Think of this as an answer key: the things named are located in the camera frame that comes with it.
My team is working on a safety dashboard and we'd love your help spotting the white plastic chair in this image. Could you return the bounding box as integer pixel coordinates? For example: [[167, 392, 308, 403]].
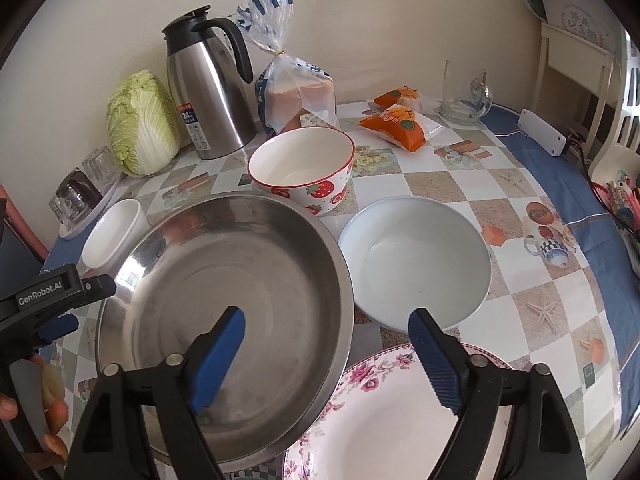
[[587, 52, 640, 196]]

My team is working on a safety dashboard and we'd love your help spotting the floral rimmed plate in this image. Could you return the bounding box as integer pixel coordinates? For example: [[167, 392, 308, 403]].
[[282, 342, 531, 480]]

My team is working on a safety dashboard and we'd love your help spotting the stainless steel thermos jug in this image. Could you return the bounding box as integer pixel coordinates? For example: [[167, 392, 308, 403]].
[[161, 5, 257, 161]]

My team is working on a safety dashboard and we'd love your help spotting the strawberry print bowl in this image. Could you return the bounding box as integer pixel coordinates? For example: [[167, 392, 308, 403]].
[[248, 127, 356, 217]]

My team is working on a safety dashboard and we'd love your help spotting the small white cup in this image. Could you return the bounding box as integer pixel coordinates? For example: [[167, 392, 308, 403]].
[[81, 199, 150, 269]]

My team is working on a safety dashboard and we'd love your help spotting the napa cabbage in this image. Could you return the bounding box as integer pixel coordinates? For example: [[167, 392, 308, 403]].
[[105, 70, 182, 177]]

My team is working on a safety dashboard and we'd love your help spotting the stainless steel basin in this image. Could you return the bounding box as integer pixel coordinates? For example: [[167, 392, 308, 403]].
[[95, 192, 356, 473]]

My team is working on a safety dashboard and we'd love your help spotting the white enamel bowl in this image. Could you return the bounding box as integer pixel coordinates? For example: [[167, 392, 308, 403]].
[[338, 196, 493, 333]]

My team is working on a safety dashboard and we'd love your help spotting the white printed cushion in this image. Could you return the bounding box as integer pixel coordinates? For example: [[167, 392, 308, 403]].
[[547, 0, 626, 53]]

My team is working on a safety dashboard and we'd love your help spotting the pink and blue chair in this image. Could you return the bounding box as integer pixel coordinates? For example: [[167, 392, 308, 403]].
[[0, 185, 51, 291]]

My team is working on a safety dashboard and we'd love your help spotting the bagged sliced bread loaf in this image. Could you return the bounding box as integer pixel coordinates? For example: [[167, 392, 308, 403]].
[[228, 0, 341, 137]]

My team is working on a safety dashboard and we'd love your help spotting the clear glass mug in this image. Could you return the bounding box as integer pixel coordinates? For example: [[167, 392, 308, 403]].
[[437, 59, 495, 125]]

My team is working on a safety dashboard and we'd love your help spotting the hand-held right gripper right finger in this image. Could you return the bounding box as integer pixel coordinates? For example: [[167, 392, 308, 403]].
[[408, 307, 587, 480]]

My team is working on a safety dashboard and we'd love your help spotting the white power strip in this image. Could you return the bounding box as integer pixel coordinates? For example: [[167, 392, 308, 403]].
[[517, 108, 567, 156]]

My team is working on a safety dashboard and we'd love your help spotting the white oval tray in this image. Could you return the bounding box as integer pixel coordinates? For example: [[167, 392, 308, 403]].
[[57, 170, 126, 240]]

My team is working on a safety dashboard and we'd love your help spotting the orange snack packet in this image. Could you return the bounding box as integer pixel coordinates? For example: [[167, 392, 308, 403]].
[[367, 86, 423, 113], [359, 106, 445, 152]]

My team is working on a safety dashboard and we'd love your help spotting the cream wooden chair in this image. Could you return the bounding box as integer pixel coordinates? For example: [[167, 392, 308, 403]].
[[532, 22, 631, 161]]

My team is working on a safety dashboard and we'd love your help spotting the person's left hand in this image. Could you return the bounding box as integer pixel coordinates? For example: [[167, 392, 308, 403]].
[[0, 392, 70, 463]]

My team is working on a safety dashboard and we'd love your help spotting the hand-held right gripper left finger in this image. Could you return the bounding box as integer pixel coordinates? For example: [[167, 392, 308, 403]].
[[65, 306, 246, 480]]

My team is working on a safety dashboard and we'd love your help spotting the red cable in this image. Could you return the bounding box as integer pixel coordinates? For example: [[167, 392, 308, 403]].
[[565, 135, 603, 196]]

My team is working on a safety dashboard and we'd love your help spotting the pink and blue clutter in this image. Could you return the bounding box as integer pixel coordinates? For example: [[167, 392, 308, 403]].
[[602, 175, 640, 241]]

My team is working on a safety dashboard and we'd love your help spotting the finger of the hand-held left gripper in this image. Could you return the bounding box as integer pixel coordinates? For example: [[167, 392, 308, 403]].
[[34, 315, 79, 347], [79, 274, 117, 307]]

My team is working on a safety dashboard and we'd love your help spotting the glass teapot brown handle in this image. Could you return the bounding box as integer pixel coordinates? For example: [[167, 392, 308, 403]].
[[60, 169, 103, 211]]

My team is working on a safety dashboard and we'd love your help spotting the clear glass tumbler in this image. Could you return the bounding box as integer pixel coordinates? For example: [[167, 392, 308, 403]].
[[81, 146, 123, 187], [49, 191, 83, 226]]

